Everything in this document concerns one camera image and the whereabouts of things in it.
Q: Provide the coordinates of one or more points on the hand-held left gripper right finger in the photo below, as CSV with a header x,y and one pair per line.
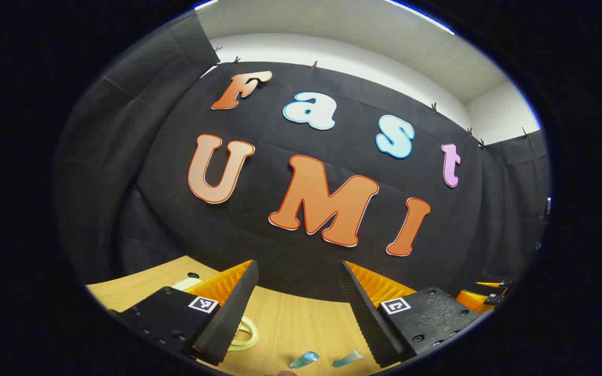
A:
x,y
369,318

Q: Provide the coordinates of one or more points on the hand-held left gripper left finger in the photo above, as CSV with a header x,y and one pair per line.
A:
x,y
230,318

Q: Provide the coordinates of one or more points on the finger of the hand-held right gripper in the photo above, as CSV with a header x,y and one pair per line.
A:
x,y
471,301
491,284

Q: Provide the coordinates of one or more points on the white blue skin care tube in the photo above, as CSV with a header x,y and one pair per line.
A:
x,y
349,358

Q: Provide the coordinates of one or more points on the small yellow suitcase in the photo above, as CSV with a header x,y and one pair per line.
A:
x,y
186,284

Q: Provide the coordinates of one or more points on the blue skin care bottle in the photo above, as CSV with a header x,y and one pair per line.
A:
x,y
305,359

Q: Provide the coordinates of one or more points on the black backdrop cloth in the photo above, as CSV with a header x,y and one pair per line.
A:
x,y
175,104

